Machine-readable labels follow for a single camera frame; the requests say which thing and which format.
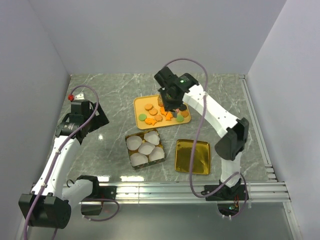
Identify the orange leaf cookie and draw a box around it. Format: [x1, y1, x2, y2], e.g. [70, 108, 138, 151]
[154, 114, 163, 122]

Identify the round biscuit cookie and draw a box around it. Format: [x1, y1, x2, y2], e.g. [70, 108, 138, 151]
[144, 103, 154, 111]
[148, 107, 158, 116]

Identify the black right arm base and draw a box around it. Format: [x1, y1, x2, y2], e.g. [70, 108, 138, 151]
[205, 184, 249, 201]

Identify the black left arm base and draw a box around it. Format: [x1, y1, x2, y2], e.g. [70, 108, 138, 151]
[94, 185, 117, 200]

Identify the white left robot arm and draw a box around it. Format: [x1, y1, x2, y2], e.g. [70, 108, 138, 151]
[18, 99, 109, 229]

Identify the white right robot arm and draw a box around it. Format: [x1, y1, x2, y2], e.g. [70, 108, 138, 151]
[154, 66, 249, 200]

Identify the green sandwich cookie right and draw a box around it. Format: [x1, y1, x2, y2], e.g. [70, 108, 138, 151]
[176, 115, 184, 123]

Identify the green sandwich cookie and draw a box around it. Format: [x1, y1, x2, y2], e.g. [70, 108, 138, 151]
[176, 115, 184, 123]
[138, 113, 148, 122]

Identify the black sandwich cookie lower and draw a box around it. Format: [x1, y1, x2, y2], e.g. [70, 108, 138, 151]
[179, 104, 187, 111]

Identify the swirl butter cookie right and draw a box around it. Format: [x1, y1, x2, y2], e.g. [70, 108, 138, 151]
[180, 110, 189, 118]

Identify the swirl butter cookie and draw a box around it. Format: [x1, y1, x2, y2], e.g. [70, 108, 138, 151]
[157, 98, 163, 107]
[180, 110, 189, 118]

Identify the red emergency button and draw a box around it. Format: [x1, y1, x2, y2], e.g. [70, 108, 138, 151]
[68, 94, 74, 102]

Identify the swirl butter cookie top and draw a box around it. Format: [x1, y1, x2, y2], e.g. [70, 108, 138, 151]
[157, 98, 163, 107]

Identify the yellow plastic tray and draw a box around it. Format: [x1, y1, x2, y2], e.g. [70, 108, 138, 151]
[133, 94, 191, 130]

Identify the white paper cup back-right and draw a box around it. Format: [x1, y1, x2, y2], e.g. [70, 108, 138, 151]
[143, 130, 160, 146]

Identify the green sandwich cookie left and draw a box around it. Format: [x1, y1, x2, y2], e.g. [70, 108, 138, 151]
[138, 113, 148, 122]

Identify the gold tin lid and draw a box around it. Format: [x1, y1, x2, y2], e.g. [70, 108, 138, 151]
[174, 138, 212, 176]

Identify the white paper cup right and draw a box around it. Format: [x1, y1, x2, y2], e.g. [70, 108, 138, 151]
[149, 146, 165, 162]

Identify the white paper cup centre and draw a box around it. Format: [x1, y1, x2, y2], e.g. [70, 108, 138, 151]
[138, 142, 156, 156]

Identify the green christmas cookie tin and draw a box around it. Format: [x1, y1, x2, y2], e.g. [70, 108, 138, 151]
[125, 128, 166, 170]

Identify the white paper cup back-left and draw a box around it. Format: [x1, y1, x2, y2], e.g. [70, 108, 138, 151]
[126, 135, 143, 151]

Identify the white paper cup front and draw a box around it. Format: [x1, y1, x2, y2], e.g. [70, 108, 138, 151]
[130, 152, 148, 167]

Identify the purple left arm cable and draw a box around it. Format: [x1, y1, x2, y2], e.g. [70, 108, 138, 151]
[23, 84, 121, 240]

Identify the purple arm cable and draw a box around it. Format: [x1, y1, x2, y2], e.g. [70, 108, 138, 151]
[23, 84, 121, 240]
[162, 57, 250, 220]

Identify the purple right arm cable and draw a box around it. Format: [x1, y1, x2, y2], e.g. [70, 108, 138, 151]
[162, 57, 250, 220]

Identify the aluminium mounting rail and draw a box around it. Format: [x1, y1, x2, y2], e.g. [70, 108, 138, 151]
[100, 181, 291, 204]

